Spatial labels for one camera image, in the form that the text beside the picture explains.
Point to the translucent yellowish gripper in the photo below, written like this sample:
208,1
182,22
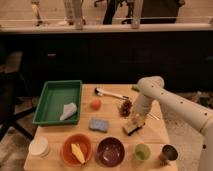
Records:
138,120

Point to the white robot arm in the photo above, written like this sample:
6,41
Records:
197,116

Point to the brown pine cone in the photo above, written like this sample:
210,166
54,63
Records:
125,108

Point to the green plastic cup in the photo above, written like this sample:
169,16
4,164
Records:
142,152

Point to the green chili pepper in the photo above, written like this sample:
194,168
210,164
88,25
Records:
135,88

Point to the blue sponge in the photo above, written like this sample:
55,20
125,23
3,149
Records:
98,125

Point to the dark purple bowl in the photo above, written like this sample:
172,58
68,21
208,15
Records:
110,152

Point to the metal cup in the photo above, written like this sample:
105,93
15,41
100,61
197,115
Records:
168,153

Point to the orange tomato ball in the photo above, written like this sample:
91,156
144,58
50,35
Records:
95,104

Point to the orange bowl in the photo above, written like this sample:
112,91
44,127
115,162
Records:
66,152

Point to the white crumpled cloth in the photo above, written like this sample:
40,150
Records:
68,110

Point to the green plastic tray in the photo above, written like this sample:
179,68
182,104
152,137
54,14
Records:
55,95

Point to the dark chair at left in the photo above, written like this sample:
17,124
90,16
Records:
8,99

